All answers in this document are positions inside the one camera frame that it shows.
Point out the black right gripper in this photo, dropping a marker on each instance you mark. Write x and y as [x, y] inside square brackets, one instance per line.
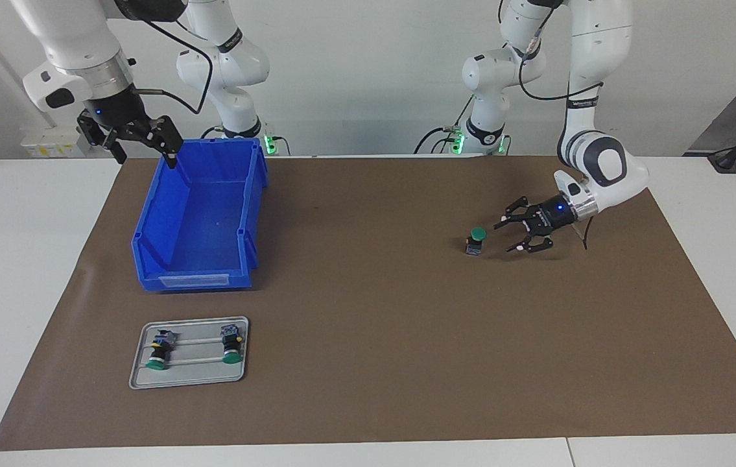
[115, 110]

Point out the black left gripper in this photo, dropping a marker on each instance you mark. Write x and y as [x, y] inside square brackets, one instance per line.
[556, 215]

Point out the green push button switch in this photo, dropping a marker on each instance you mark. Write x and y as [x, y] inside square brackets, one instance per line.
[231, 344]
[476, 233]
[160, 353]

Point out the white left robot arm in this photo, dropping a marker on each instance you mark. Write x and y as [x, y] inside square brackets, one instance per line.
[601, 65]

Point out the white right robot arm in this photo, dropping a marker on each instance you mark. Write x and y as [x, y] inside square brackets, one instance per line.
[76, 39]

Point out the blue plastic storage bin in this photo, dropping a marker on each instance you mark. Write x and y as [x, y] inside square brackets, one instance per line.
[199, 214]

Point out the brown paper table mat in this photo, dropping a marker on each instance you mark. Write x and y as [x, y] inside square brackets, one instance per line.
[439, 357]

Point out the grey metal tray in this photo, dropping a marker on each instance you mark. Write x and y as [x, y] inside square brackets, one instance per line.
[192, 376]

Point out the white wall socket box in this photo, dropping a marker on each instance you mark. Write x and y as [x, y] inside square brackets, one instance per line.
[43, 139]

